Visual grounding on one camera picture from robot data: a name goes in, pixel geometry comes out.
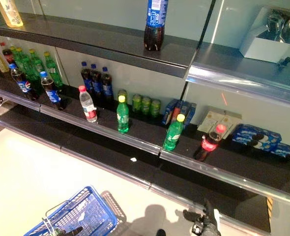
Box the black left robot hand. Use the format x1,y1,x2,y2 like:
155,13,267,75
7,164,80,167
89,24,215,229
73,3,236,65
60,226,84,236

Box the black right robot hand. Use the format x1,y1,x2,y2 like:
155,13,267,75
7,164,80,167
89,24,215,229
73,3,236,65
183,199,221,236

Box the blue plastic shopping basket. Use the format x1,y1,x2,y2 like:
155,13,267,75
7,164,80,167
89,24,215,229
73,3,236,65
24,185,119,236

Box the yellow black hazard tape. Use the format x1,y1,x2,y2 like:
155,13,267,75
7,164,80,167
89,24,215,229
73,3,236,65
266,196,275,217

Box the lowest dark shelf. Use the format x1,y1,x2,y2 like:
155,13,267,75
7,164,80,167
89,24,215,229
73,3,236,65
0,105,271,233

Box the coca cola bottle red cap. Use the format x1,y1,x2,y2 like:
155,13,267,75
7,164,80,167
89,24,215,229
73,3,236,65
193,124,228,162

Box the green sprite bottle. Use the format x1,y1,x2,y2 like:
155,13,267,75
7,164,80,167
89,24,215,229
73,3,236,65
43,51,63,89
116,95,130,134
28,49,45,82
162,114,186,152
9,46,23,71
15,47,33,81

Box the blue oreo box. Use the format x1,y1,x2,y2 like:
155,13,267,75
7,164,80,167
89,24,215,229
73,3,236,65
231,123,283,151
270,143,290,163

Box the white flat carton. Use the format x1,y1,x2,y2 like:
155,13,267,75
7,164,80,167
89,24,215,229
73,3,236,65
197,106,242,135

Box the long shelf with drinks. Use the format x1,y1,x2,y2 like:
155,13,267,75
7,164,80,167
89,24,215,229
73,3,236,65
0,66,290,207

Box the blue snack boxes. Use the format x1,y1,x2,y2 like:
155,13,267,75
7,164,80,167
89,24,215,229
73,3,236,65
161,98,198,126

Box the water bottle red cap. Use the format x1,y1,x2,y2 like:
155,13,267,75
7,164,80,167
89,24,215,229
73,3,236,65
78,85,98,123

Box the pepsi bottle blue cap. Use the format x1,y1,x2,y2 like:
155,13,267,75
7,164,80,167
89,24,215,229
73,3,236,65
89,63,103,105
39,71,65,111
80,61,93,95
100,66,114,107
8,63,39,101

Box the small black object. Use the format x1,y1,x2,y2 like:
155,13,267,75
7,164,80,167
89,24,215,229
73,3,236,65
277,57,290,71

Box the white cardboard box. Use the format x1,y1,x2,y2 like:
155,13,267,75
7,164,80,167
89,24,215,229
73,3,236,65
239,6,290,64

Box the small cola bottle red cap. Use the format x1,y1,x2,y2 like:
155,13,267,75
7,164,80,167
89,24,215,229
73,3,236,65
0,42,14,65

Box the dark shelf board with black edge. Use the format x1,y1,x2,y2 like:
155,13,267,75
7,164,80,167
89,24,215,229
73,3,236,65
0,12,200,79

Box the large pepsi bottle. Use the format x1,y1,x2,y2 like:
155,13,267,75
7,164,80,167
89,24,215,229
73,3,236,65
144,0,170,52

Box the dark glossy packaged items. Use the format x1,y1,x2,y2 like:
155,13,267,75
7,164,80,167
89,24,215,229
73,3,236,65
265,8,290,43

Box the yellow tea bottle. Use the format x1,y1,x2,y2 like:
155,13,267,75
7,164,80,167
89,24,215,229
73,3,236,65
0,0,24,28

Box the metal basket handle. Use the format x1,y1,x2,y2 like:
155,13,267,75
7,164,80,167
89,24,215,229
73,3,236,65
45,199,70,236

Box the dark shelf board with clear rail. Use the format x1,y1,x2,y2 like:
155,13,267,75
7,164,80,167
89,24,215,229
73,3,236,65
185,41,290,109

